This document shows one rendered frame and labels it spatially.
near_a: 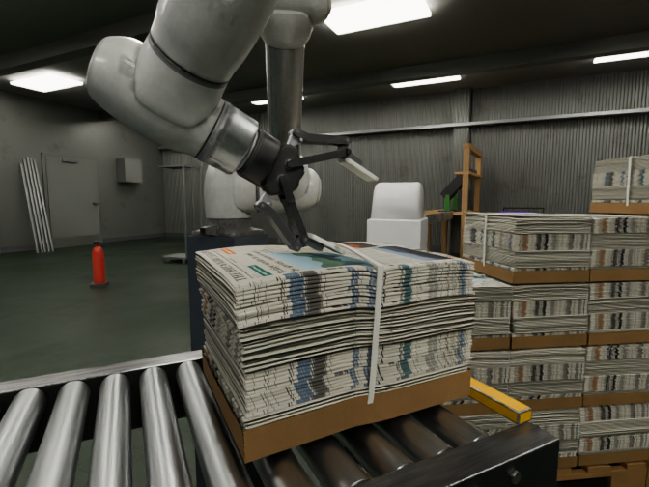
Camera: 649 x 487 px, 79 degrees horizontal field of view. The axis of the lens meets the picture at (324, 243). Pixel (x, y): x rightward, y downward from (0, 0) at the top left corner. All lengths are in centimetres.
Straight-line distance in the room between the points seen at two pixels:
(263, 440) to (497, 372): 114
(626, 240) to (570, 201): 717
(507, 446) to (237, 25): 61
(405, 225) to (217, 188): 308
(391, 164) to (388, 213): 499
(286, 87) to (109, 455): 90
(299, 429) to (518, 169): 847
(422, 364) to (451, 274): 14
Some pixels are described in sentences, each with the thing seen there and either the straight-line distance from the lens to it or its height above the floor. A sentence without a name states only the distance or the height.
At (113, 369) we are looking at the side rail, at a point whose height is 80.
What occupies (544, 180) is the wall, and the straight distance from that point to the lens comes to 886.
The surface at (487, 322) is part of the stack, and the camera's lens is 148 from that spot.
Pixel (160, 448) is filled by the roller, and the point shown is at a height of 80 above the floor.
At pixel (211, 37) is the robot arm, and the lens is 49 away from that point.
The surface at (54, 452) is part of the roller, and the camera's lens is 67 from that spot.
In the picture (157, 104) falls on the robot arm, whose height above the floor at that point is 123.
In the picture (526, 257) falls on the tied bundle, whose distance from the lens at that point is 151.
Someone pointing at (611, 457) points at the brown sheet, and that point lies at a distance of 198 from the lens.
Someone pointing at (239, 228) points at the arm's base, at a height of 103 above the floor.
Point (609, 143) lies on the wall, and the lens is 902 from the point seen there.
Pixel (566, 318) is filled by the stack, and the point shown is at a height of 71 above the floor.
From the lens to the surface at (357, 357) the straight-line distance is 57.
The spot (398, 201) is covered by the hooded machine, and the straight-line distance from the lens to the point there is 431.
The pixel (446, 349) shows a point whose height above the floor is 89.
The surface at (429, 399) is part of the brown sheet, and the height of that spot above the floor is 82.
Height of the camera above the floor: 112
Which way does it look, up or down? 6 degrees down
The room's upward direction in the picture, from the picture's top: straight up
